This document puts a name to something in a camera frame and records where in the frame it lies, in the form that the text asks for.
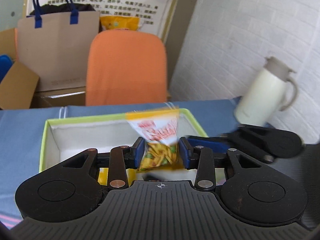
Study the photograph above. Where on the brown paper bag blue handles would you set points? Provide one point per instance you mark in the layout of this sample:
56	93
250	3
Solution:
55	45

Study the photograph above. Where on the yellow white fries snack packet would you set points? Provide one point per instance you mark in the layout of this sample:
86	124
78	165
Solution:
158	127

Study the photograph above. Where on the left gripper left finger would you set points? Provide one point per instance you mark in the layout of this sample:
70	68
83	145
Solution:
122	158

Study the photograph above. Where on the orange chair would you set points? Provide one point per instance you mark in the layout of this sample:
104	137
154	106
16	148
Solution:
126	67

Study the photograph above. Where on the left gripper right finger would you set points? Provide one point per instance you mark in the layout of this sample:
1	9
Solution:
196	154

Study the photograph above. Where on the yellow bag behind chair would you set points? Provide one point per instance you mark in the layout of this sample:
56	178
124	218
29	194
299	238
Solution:
120	22

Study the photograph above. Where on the green cardboard snack box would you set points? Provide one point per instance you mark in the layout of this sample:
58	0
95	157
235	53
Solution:
64	138

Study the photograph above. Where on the blue striped tablecloth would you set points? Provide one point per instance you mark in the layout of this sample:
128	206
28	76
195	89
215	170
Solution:
21	135

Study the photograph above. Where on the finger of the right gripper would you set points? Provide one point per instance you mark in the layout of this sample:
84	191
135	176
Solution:
217	144

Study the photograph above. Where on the white thermos jug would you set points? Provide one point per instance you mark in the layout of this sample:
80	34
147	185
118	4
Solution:
272	90

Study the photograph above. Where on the open cardboard box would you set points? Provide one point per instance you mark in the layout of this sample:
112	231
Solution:
19	85

